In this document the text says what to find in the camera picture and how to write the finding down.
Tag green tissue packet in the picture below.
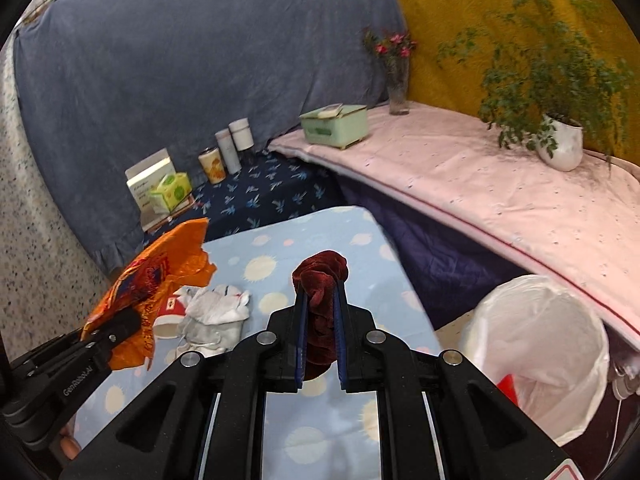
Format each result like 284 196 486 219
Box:
150 172 193 214

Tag orange snack wrapper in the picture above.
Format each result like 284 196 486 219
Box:
81 217 218 372

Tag white jar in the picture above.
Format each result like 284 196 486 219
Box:
229 118 254 152

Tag yellow cloth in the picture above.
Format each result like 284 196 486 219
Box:
385 0 640 161

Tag pink cloth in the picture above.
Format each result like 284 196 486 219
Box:
267 102 640 351

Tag blue grey cloth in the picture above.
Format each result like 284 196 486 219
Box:
12 0 407 277

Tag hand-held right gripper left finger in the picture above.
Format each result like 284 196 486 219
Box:
57 292 308 480

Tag navy printed cloth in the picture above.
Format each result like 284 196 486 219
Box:
142 150 351 241

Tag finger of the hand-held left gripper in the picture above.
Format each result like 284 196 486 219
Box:
80 307 142 356

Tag white plant pot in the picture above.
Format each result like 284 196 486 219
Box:
536 112 585 173

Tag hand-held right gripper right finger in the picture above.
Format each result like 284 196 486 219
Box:
333 281 576 480

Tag white cardboard box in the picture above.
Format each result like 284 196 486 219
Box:
125 148 177 226

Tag book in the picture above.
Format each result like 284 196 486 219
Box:
142 195 197 234

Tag red wrapper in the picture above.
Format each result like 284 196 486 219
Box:
496 374 522 407

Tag light blue printed tablecloth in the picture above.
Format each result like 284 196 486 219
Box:
75 205 443 480

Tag cream cup with orange print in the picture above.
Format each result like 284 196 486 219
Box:
198 147 227 185

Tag mint green tissue box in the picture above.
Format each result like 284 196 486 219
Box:
299 104 369 151

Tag white cable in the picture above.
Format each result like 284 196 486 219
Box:
611 374 640 461

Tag red and white carton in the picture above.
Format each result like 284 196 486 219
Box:
152 287 197 342

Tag white cloth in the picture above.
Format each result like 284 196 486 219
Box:
176 284 251 357

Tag green leafy plant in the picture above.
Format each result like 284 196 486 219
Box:
437 0 636 161

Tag dark red velvet scrunchie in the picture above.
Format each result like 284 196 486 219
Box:
291 250 349 381

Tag dark purple cloth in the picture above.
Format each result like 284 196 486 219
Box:
335 175 532 331

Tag red flowers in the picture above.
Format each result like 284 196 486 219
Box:
362 27 418 78

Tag tall white bottle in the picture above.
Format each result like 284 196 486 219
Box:
215 129 243 175

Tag trash bin with white bag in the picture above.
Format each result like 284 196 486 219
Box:
457 274 612 447

